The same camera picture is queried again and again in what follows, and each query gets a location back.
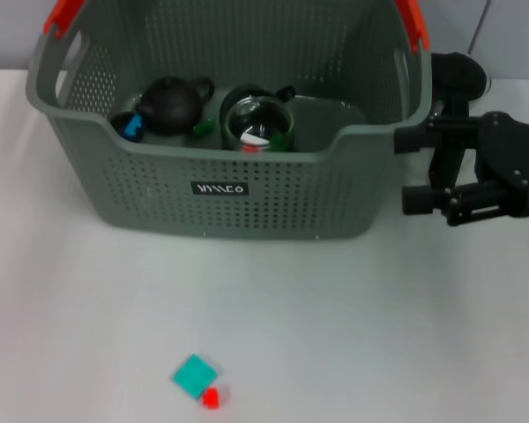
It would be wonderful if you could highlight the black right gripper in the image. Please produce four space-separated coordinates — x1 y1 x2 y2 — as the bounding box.
393 110 529 228

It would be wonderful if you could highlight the long white toy brick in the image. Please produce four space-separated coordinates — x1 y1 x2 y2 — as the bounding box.
240 130 271 150

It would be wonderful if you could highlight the green toy plate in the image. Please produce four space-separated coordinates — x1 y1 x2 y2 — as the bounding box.
192 116 216 137

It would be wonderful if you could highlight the blue toy plate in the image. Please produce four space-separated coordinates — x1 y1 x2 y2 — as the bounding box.
123 113 145 137

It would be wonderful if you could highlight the cyan toy plate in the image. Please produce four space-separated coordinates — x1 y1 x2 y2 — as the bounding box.
170 353 220 398

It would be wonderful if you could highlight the grey perforated storage bin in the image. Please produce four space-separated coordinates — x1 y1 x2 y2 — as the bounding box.
25 0 433 242

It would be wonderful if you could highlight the small black ceramic teacup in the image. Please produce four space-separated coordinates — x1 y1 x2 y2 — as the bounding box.
109 110 147 143

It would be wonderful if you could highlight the black ceramic teapot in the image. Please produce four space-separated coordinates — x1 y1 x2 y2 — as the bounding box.
136 76 216 136

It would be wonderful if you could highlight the glass pitcher with black handle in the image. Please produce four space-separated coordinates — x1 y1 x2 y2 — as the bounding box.
425 51 490 191

